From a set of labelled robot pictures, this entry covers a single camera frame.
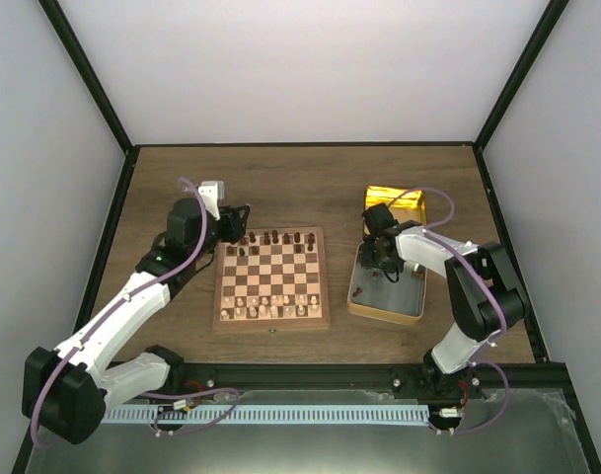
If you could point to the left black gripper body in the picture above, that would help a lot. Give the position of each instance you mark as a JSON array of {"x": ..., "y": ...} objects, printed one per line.
[{"x": 234, "y": 232}]

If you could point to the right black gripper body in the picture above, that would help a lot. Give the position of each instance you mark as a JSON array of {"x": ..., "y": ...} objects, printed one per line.
[{"x": 376, "y": 262}]

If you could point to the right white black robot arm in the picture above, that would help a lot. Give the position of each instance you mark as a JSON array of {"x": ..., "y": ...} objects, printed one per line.
[{"x": 485, "y": 292}]

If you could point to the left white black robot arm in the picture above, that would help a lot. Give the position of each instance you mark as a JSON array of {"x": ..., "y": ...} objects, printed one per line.
[{"x": 69, "y": 389}]

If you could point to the wooden chess board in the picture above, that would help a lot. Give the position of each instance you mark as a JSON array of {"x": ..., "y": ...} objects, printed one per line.
[{"x": 276, "y": 270}]

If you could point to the row of white chess pieces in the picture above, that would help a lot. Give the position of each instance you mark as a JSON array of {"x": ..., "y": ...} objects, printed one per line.
[{"x": 278, "y": 307}]

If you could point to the gold tin lid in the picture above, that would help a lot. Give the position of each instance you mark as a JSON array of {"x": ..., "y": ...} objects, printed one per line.
[{"x": 410, "y": 206}]

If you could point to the gold tin box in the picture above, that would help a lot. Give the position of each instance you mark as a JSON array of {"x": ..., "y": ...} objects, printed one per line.
[{"x": 398, "y": 300}]

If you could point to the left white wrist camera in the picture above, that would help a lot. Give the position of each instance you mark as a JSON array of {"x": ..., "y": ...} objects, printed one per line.
[{"x": 212, "y": 192}]

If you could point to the black enclosure frame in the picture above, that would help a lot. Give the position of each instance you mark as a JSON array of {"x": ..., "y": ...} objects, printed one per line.
[{"x": 545, "y": 26}]

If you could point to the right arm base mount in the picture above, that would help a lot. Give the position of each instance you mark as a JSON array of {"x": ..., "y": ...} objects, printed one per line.
[{"x": 421, "y": 382}]

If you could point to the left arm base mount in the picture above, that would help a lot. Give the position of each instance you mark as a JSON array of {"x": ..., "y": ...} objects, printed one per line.
[{"x": 181, "y": 385}]

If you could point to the black aluminium front rail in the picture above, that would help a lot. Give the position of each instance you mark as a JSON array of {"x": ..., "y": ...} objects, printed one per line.
[{"x": 249, "y": 377}]

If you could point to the light blue slotted cable duct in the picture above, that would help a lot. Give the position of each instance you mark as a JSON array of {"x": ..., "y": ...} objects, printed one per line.
[{"x": 382, "y": 415}]

